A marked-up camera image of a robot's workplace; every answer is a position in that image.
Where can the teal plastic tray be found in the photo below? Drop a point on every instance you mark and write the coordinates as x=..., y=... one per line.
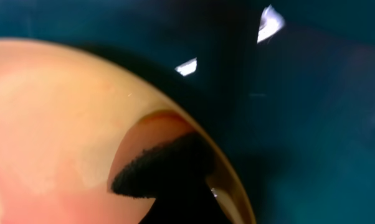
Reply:
x=285, y=87

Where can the green plate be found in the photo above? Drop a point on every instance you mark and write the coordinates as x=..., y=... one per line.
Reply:
x=63, y=114

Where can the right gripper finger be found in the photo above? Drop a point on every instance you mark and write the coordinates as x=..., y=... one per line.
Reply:
x=186, y=204

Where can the red grey sponge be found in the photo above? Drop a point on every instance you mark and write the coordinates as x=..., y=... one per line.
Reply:
x=159, y=153

